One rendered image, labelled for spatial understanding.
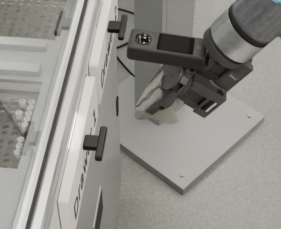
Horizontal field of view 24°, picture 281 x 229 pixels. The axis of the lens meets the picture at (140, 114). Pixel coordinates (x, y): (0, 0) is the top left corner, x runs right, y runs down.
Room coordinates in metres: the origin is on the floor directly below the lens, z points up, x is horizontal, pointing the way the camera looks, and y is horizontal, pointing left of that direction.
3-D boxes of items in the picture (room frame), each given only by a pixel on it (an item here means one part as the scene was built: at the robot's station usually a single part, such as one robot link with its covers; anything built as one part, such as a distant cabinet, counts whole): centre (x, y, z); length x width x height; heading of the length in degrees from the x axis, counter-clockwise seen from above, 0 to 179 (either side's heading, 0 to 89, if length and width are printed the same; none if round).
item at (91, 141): (0.75, 0.08, 0.91); 0.07 x 0.04 x 0.01; 174
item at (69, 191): (0.75, 0.11, 0.87); 0.29 x 0.02 x 0.11; 174
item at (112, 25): (1.06, 0.05, 0.91); 0.07 x 0.04 x 0.01; 174
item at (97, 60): (1.06, 0.07, 0.87); 0.29 x 0.02 x 0.11; 174
